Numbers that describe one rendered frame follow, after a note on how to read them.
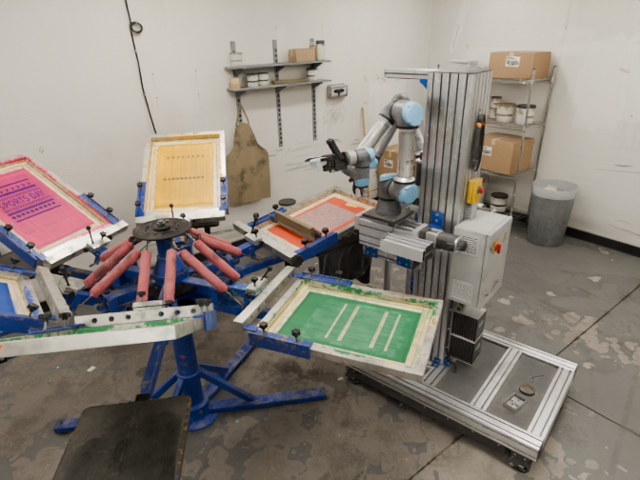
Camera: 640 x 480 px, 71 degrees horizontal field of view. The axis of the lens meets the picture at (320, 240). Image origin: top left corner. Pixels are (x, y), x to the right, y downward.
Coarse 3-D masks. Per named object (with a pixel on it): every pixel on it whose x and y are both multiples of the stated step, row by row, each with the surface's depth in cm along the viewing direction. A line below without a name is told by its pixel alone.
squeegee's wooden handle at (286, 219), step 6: (276, 210) 307; (276, 216) 308; (282, 216) 301; (288, 216) 297; (282, 222) 304; (288, 222) 298; (294, 222) 290; (300, 222) 288; (294, 228) 294; (300, 228) 287; (306, 228) 281; (312, 228) 279; (306, 234) 285; (312, 234) 281
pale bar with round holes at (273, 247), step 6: (234, 222) 306; (240, 222) 305; (234, 228) 306; (240, 228) 298; (246, 228) 296; (258, 234) 286; (264, 240) 278; (270, 240) 277; (264, 246) 279; (270, 246) 271; (276, 246) 270; (282, 246) 269; (276, 252) 269; (282, 252) 262; (288, 252) 261; (294, 252) 260; (282, 258) 266; (288, 258) 259
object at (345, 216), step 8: (344, 208) 319; (352, 208) 317; (360, 208) 315; (328, 216) 312; (336, 216) 310; (344, 216) 308; (352, 216) 306; (312, 224) 305; (320, 224) 304; (328, 224) 302; (336, 224) 300; (344, 224) 299; (328, 232) 292; (288, 240) 291; (296, 240) 290
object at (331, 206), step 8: (328, 200) 334; (336, 200) 332; (344, 200) 330; (312, 208) 327; (320, 208) 325; (328, 208) 323; (336, 208) 321; (296, 216) 319; (304, 216) 317; (312, 216) 315; (320, 216) 313; (272, 232) 303; (280, 232) 302; (288, 232) 300
